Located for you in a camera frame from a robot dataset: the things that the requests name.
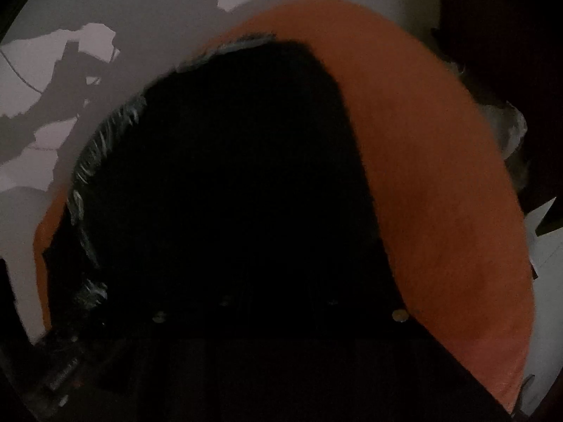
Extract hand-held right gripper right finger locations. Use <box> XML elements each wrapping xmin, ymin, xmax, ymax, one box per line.
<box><xmin>308</xmin><ymin>300</ymin><xmax>511</xmax><ymax>422</ymax></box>

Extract grey crumpled cloth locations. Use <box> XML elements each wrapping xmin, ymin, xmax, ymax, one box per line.
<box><xmin>449</xmin><ymin>62</ymin><xmax>533</xmax><ymax>190</ymax></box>

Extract orange fleece blanket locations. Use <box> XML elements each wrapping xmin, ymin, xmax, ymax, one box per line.
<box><xmin>33</xmin><ymin>0</ymin><xmax>535</xmax><ymax>414</ymax></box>

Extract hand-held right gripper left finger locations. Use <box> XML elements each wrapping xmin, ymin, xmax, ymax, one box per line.
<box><xmin>110</xmin><ymin>298</ymin><xmax>248</xmax><ymax>422</ymax></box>

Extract dark wooden door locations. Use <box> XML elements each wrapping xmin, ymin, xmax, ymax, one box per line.
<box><xmin>435</xmin><ymin>0</ymin><xmax>563</xmax><ymax>229</ymax></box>

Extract black garment grey print edge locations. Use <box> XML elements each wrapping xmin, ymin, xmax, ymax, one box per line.
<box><xmin>44</xmin><ymin>33</ymin><xmax>418</xmax><ymax>422</ymax></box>

